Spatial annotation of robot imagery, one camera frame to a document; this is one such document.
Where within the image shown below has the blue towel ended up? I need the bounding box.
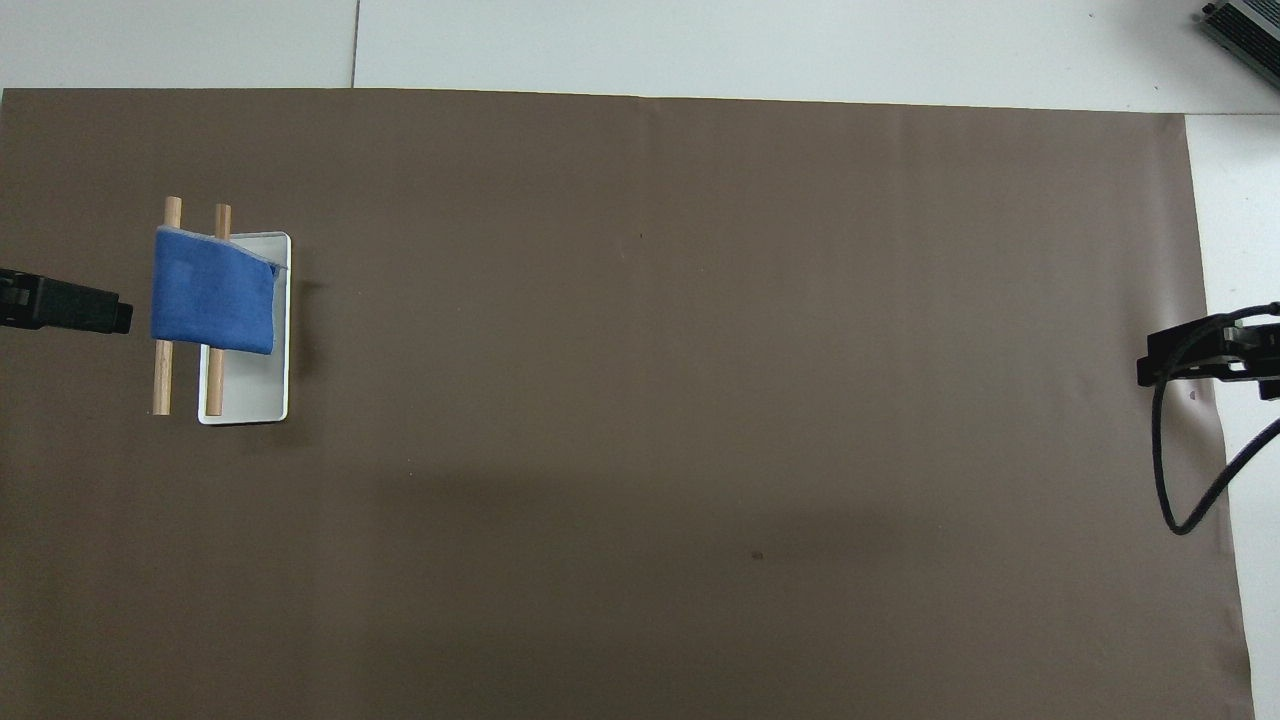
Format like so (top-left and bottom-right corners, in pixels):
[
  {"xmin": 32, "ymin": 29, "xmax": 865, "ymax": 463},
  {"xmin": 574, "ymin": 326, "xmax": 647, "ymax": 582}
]
[{"xmin": 150, "ymin": 226, "xmax": 281, "ymax": 357}]

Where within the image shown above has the black cable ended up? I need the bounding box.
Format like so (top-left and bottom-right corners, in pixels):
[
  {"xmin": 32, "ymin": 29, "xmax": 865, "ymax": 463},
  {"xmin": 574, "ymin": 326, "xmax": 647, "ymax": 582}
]
[{"xmin": 1150, "ymin": 303, "xmax": 1280, "ymax": 537}]

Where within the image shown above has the grey metal device box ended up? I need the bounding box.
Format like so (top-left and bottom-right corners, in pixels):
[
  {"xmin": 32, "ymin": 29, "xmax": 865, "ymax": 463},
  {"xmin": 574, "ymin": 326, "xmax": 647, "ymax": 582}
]
[{"xmin": 1199, "ymin": 0, "xmax": 1280, "ymax": 64}]

